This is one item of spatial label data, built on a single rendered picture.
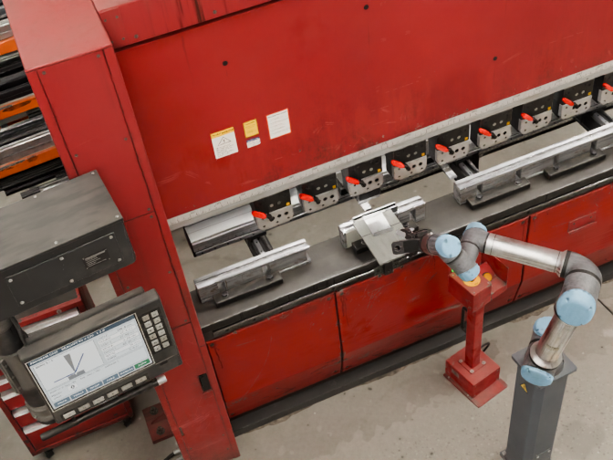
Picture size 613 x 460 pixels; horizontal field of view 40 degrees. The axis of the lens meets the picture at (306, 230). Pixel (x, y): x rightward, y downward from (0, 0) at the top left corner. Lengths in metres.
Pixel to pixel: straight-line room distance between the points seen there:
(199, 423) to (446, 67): 1.84
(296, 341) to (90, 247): 1.55
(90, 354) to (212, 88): 0.96
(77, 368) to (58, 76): 0.90
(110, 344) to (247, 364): 1.16
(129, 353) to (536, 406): 1.64
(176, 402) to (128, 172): 1.25
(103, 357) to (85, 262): 0.40
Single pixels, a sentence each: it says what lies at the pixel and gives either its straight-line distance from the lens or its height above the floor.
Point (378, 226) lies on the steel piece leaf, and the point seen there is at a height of 1.00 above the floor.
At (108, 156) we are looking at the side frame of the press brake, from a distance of 2.69.
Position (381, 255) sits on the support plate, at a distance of 3.47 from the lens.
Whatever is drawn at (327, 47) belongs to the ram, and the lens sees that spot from 3.00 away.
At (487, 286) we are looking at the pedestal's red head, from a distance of 3.66.
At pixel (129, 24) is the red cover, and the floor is 2.23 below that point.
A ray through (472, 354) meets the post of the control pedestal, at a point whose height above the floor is 0.24.
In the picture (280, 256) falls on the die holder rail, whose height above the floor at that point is 0.97.
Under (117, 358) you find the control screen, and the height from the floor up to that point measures 1.42.
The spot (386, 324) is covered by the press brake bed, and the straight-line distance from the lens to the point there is 4.00.
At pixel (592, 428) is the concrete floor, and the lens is 4.24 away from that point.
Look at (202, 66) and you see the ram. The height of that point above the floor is 2.00.
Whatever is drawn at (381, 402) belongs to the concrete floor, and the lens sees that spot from 4.24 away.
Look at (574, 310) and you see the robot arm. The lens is 2.86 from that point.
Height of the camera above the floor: 3.57
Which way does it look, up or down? 46 degrees down
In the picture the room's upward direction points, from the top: 8 degrees counter-clockwise
